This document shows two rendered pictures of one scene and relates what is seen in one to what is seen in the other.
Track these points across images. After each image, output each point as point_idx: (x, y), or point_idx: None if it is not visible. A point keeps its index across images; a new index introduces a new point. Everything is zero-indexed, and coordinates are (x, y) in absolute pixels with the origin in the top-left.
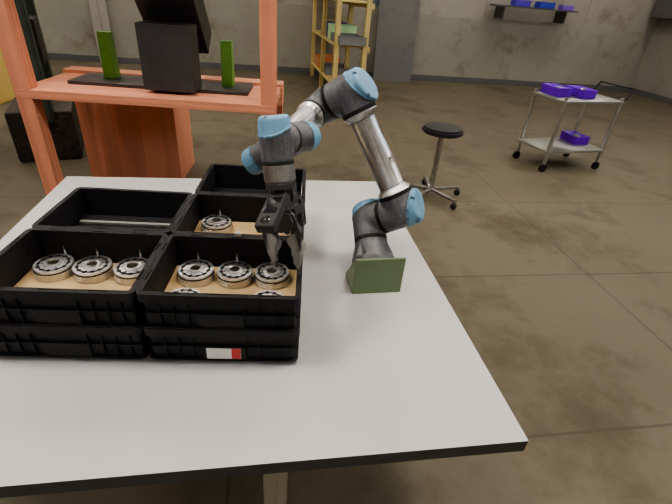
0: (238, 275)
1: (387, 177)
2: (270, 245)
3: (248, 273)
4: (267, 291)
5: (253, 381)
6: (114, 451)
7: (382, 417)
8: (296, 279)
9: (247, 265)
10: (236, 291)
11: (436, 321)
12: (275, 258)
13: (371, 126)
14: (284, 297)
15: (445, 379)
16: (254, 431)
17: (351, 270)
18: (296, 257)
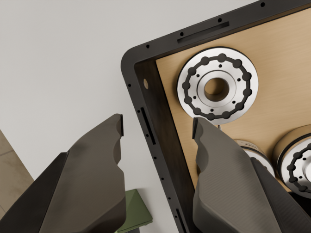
0: (308, 152)
1: None
2: (233, 168)
3: (286, 163)
4: (226, 119)
5: (206, 1)
6: None
7: (47, 9)
8: (153, 127)
9: (296, 187)
10: (295, 120)
11: (44, 164)
12: (200, 131)
13: None
14: (154, 46)
15: (14, 86)
16: None
17: (134, 220)
18: (98, 127)
